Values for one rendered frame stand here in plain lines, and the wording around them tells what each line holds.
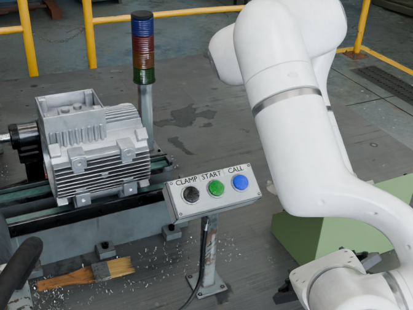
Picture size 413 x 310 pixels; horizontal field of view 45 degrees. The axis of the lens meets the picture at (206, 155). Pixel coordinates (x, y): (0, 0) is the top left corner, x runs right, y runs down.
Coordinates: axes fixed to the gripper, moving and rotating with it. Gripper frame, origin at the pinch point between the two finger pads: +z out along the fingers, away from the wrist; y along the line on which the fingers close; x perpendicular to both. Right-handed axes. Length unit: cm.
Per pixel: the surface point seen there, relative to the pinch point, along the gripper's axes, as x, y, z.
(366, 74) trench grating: -42, -121, 344
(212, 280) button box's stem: -0.1, 20.3, 23.2
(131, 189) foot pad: -24.8, 28.2, 23.0
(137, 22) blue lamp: -64, 14, 44
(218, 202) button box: -15.8, 11.2, 8.3
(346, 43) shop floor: -80, -134, 405
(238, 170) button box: -19.5, 5.7, 11.9
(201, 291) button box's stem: 0.8, 23.1, 21.9
